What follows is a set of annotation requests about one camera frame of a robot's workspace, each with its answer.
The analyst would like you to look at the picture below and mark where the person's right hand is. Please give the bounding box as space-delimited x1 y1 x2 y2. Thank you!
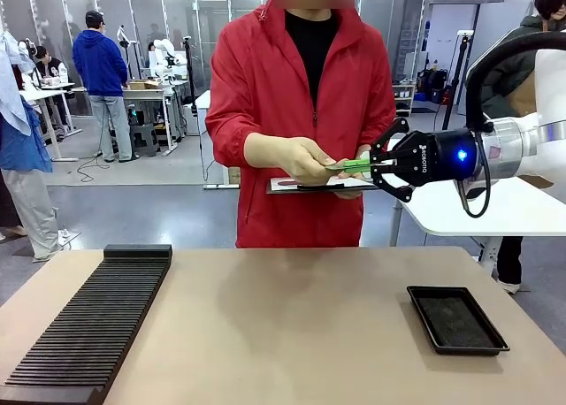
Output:
244 134 340 187

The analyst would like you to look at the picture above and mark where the white storage shelf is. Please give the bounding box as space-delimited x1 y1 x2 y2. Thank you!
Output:
392 83 417 118

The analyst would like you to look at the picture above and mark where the white desk with metal legs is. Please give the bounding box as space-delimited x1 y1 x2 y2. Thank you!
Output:
121 80 192 157

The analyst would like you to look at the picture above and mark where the person's left forearm red sleeve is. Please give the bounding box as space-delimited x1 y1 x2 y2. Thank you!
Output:
353 99 398 155

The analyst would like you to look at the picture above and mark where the white standing desk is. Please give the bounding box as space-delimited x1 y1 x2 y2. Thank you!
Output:
18 81 84 163

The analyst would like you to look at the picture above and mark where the black plastic tray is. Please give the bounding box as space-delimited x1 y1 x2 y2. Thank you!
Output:
406 285 511 357

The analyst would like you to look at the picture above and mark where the tripod with white head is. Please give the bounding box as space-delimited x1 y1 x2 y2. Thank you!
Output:
440 30 477 133

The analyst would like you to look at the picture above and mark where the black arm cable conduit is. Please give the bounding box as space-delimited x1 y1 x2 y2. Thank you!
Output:
458 27 566 219

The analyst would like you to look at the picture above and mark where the person in red jacket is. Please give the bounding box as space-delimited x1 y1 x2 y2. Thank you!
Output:
205 0 398 249

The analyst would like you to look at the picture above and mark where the black step stool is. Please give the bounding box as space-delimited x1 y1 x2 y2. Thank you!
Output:
129 121 161 158

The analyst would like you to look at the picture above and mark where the person's left hand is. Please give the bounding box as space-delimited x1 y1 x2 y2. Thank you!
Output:
332 145 377 201

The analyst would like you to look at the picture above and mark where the white table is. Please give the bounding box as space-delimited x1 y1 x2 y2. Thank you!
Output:
388 135 566 274

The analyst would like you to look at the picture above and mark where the black slotted PCB rack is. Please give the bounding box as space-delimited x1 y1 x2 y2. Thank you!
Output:
0 244 173 402

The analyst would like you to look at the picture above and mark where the person in light blue shirt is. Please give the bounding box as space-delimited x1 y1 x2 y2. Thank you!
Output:
0 28 73 264

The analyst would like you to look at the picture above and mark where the seated person in varsity jacket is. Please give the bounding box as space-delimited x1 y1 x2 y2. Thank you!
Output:
33 45 70 130

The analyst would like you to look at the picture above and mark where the clipboard with paper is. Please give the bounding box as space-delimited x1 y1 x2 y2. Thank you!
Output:
265 176 382 196

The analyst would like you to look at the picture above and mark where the person in blue hoodie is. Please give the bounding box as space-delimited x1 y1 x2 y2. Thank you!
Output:
72 10 134 164

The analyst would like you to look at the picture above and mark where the person in dark green jacket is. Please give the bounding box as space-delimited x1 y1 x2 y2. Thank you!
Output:
477 0 566 296

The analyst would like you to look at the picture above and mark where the black camera tripod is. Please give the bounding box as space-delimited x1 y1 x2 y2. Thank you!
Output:
181 34 199 117

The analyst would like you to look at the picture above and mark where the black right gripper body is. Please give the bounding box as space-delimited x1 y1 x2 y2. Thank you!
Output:
388 127 482 187

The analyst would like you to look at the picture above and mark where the person's right forearm red sleeve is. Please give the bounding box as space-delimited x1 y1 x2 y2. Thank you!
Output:
205 103 269 170

